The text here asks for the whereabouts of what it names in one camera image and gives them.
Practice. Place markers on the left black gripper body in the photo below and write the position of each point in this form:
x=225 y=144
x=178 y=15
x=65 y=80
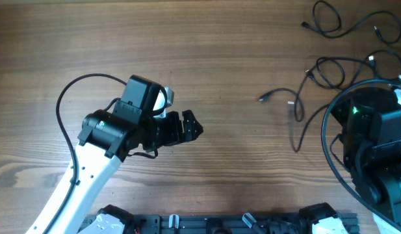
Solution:
x=162 y=131

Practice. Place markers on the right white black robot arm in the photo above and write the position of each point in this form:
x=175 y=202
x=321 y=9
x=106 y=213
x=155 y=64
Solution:
x=371 y=137

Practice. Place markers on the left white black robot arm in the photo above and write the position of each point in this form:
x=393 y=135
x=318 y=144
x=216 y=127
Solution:
x=135 y=124

